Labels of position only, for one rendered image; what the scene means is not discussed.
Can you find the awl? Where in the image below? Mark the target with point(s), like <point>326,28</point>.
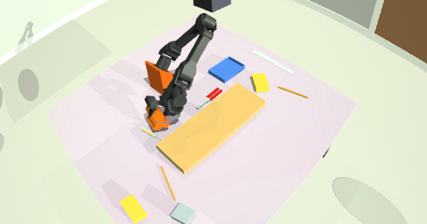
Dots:
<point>149,132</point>

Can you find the tan rectangular panel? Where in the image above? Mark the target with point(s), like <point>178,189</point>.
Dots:
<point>198,137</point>

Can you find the yellow rectangular block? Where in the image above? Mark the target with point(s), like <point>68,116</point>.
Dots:
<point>133,208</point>
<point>260,82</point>

